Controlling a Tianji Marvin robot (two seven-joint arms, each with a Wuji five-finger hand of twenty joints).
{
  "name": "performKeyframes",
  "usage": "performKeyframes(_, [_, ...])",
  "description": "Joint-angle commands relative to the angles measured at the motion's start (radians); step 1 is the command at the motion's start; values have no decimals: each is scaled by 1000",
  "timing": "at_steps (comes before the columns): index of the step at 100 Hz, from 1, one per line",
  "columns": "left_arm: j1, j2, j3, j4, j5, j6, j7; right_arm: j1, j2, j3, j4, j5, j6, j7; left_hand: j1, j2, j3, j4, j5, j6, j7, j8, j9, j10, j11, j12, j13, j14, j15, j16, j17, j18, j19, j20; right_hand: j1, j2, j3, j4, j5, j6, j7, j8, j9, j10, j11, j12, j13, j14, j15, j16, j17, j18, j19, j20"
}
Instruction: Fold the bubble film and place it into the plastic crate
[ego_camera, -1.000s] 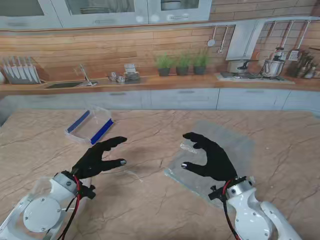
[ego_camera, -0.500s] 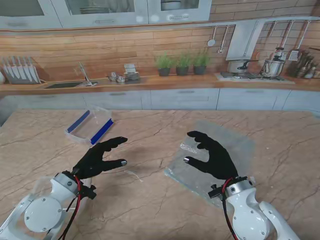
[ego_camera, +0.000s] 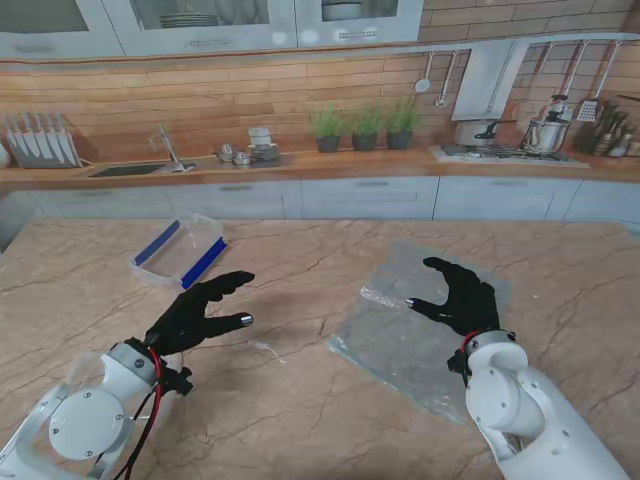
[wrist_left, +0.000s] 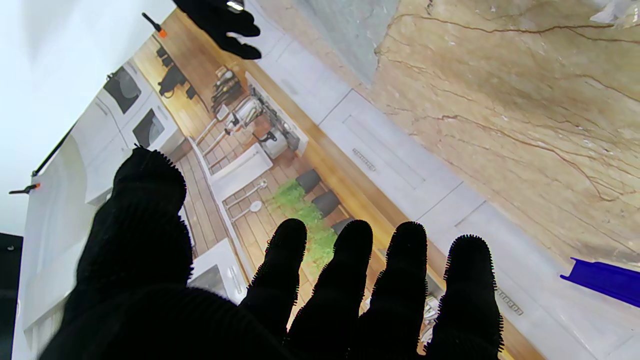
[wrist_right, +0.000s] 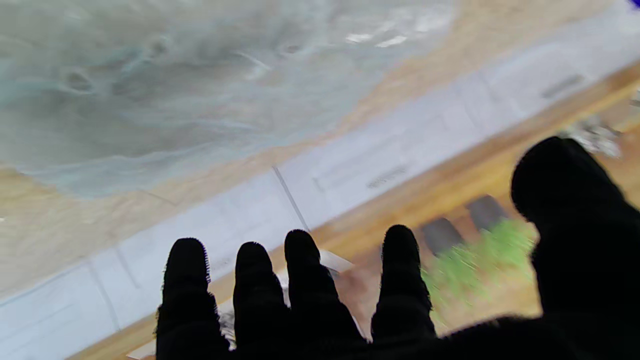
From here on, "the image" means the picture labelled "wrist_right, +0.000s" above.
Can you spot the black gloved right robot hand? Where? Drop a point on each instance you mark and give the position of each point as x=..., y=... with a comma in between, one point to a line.
x=575, y=260

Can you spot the clear plastic bag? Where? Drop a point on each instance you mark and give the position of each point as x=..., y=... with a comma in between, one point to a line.
x=190, y=85

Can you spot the potted green herb plant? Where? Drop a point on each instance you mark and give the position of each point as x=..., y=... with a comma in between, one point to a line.
x=487, y=212
x=442, y=235

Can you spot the wooden kitchen countertop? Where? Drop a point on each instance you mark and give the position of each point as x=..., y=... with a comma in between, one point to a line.
x=450, y=185

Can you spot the grey base cabinets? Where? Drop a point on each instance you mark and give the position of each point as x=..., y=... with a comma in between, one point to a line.
x=380, y=150

